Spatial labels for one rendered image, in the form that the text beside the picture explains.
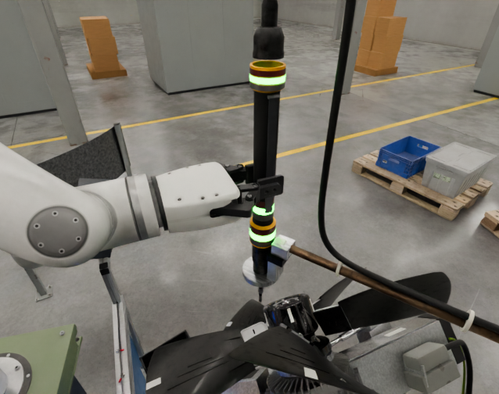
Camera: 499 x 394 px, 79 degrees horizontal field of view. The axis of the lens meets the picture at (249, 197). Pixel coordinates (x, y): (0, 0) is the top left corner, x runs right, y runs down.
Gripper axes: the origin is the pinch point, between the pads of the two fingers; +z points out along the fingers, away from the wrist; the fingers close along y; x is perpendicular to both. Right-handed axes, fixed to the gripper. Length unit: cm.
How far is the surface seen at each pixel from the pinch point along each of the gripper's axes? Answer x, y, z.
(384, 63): -140, -573, 592
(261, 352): -20.8, 13.6, -6.2
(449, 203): -150, -109, 249
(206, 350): -45.3, -3.4, -12.0
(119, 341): -78, -36, -37
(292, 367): -19.5, 17.8, -3.4
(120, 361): -77, -28, -37
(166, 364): -47, -5, -21
